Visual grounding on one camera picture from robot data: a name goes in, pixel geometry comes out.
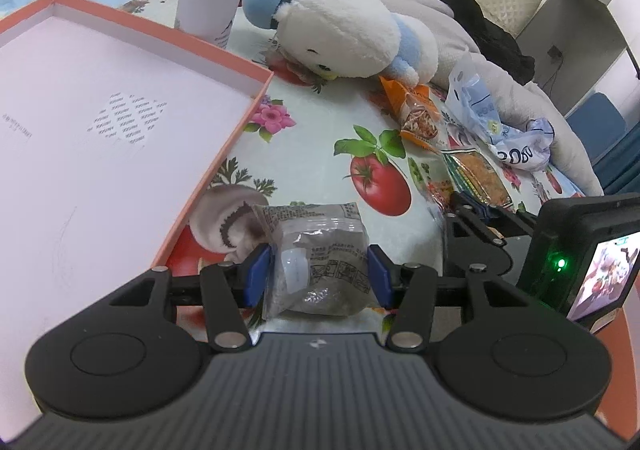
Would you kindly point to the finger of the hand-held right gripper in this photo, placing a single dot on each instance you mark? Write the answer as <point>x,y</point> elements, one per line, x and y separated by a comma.
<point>472,210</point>

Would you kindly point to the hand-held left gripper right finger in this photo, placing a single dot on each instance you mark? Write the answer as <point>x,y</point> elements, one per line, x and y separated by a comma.
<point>379,275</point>

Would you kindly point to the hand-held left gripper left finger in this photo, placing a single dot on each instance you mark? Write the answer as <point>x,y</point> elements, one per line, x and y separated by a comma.
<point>257,275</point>

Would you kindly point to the green packet with brown snack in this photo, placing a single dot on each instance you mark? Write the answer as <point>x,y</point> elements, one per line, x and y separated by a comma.
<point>475,170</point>

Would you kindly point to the clear packet with grey contents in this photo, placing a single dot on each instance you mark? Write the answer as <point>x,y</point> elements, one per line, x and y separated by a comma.
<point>320,250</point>

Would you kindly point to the shallow orange box lid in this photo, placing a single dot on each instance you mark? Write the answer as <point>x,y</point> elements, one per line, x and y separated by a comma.
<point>100,130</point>

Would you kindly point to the crumpled blue white plastic bag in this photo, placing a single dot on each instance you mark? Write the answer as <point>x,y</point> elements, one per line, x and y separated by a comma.
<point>520,150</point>

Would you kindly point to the clear blue print plastic bag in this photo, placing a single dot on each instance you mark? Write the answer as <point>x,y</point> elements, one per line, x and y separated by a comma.
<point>475,100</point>

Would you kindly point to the orange snack packet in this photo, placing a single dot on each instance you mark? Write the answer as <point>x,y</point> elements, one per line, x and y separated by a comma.
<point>417,113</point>

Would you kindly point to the blue chair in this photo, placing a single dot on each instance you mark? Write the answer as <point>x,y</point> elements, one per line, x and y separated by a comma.
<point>600,125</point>

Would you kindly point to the vegetable print sheet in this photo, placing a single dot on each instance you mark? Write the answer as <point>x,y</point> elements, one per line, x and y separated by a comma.
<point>310,130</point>

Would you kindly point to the white and blue plush toy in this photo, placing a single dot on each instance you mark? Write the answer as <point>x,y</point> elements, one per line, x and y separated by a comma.
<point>345,30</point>

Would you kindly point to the black wall socket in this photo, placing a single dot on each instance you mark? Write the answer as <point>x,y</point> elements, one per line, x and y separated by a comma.
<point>554,52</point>

